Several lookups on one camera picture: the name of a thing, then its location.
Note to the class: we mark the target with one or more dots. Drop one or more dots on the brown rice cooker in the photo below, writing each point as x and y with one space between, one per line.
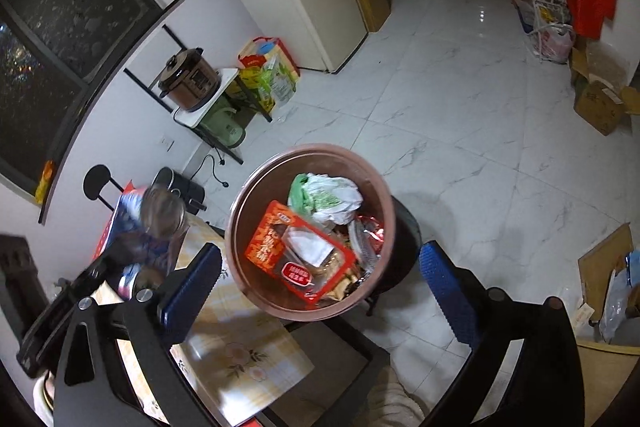
192 79

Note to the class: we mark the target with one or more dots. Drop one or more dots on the dark window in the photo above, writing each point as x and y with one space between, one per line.
60 7

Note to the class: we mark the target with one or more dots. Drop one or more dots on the pink plastic bag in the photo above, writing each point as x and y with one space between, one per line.
555 44

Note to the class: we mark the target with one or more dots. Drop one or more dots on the white black-framed shelf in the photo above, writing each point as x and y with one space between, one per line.
227 79

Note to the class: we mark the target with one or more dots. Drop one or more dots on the black air fryer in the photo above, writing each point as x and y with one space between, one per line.
175 187

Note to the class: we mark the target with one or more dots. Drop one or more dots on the red label plastic tray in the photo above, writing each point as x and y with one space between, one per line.
270 247

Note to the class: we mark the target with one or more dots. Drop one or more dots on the white wall socket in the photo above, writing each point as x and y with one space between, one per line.
166 143

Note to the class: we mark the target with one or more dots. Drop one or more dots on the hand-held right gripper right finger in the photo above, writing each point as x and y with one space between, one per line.
445 292

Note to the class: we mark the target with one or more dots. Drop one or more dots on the clear plastic container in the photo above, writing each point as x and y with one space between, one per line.
367 239

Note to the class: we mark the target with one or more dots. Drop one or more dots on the black round-back chair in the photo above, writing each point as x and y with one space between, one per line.
97 182

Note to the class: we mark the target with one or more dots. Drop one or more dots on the blue white plastic bag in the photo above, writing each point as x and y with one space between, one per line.
620 302

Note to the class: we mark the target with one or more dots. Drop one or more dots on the yellow snack packet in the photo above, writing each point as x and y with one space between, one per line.
45 182

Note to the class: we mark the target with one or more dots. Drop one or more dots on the beige fleece trouser leg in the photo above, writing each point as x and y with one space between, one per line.
395 402

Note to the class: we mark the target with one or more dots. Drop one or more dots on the wooden board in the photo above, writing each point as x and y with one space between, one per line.
610 382

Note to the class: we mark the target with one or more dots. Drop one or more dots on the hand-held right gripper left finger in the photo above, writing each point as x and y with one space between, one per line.
192 292

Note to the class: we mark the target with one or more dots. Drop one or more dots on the green white plastic bag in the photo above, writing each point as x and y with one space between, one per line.
325 199

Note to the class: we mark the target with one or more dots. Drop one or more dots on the yellow plaid table mat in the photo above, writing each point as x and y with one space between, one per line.
235 357

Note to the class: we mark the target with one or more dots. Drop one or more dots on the green electric kettle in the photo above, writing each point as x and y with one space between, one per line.
225 127

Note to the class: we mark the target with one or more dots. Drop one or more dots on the brown round trash bin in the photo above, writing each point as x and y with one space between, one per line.
250 207

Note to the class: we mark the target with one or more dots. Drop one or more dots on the flat cardboard sheet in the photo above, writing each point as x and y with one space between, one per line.
600 267

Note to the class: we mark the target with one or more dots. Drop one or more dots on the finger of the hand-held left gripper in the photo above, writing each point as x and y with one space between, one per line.
107 269

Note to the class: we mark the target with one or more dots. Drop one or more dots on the open cardboard box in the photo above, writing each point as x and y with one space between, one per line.
600 64

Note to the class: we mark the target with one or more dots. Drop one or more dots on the dark wooden furniture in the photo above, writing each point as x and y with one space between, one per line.
15 267

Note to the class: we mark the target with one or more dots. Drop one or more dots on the colourful shopping bag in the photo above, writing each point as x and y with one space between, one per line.
280 67

